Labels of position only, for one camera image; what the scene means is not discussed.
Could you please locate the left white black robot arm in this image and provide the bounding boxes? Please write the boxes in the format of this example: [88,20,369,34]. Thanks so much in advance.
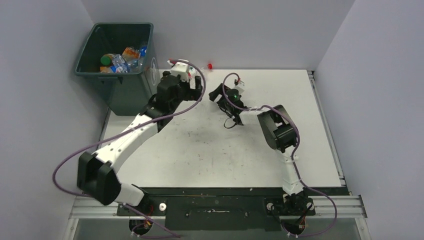
[77,71,205,216]

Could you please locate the blue label water bottle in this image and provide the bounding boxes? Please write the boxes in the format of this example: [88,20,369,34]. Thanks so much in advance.
[137,41,148,72]

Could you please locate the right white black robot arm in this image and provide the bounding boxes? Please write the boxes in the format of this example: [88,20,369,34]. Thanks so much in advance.
[208,83,306,214]

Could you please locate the red label bottle back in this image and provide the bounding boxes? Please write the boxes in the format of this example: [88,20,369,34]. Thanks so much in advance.
[188,63,213,80]

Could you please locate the clear crushed bottle back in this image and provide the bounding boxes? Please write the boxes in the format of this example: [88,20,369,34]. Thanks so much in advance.
[112,54,128,73]

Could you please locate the dark green plastic bin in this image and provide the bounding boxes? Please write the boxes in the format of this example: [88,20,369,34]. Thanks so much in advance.
[74,22,161,116]

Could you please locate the Pepsi bottle blue cap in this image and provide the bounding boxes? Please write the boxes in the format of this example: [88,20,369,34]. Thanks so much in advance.
[108,64,140,73]

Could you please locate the brown stained bottle green cap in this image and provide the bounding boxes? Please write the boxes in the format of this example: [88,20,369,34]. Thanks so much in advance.
[99,53,116,73]

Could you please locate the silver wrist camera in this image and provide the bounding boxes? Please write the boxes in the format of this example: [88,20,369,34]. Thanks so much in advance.
[170,62,197,82]
[234,79,246,95]

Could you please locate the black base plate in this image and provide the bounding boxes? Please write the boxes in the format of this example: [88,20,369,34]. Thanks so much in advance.
[135,187,316,232]

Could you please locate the orange crushed bottle back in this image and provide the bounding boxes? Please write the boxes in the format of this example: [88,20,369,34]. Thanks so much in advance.
[121,46,141,62]

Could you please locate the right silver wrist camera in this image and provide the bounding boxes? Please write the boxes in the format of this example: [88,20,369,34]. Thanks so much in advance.
[234,79,246,95]

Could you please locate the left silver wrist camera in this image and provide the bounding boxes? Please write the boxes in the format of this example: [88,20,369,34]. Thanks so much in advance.
[170,62,197,82]

